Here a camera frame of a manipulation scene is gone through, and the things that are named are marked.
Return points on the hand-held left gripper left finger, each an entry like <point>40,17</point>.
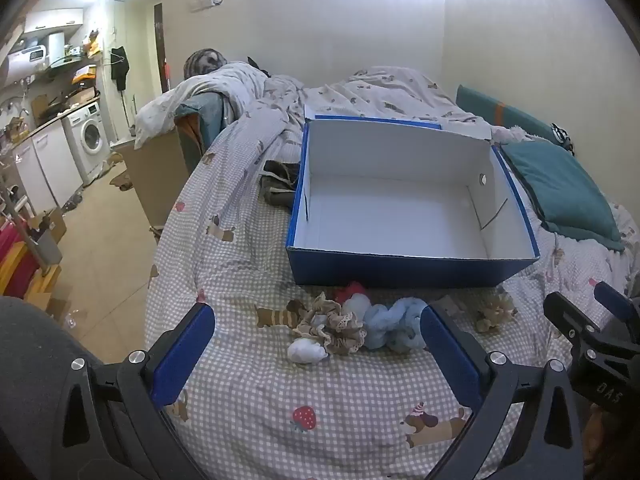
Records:
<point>182,355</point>

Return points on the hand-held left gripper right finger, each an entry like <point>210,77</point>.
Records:
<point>445,360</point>

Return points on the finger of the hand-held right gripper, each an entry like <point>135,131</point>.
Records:
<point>567,315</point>
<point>614,299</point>

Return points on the light blue fluffy scrunchie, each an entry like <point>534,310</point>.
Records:
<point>407,321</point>
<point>378,327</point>

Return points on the white fluffy scrunchie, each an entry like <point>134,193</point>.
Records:
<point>356,306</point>

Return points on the beige lace scrunchie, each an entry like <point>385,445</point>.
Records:
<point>332,331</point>

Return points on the bright pink scrunchie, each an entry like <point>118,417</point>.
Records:
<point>350,290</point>

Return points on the cream white scrunchie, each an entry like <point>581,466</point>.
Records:
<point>306,351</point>

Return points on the blue cardboard box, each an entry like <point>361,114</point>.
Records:
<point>390,210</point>

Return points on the person's right hand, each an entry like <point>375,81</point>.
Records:
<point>600,430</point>

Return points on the teal pillow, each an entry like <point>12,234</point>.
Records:
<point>565,190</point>

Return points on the black and white item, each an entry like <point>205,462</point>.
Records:
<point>562,136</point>

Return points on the grey bin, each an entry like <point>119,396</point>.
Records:
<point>46,249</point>

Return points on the large cardboard box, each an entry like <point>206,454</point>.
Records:
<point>155,180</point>

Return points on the small cardboard box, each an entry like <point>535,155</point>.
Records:
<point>52,222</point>

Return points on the pink and yellow rack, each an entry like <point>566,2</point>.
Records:
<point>12,260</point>

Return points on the dark brown cloth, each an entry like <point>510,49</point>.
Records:
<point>277,182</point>

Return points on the teal bolster cushion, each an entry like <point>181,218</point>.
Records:
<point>500,110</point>

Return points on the white kitchen cabinet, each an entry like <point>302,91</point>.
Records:
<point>47,165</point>

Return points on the white washing machine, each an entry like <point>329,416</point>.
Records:
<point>90,135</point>

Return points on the teal blanket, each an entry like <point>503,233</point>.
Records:
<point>202,115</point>

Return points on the white printed comforter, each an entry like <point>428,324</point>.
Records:
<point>350,92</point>

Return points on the grey striped plush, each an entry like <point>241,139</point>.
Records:
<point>202,62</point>

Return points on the black hanging clothing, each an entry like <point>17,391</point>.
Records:
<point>120,65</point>

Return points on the dark door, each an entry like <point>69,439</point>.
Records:
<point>159,45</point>

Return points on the white water heater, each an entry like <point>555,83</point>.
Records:
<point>27,62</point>

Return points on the white wall cabinet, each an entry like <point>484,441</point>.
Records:
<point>52,21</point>

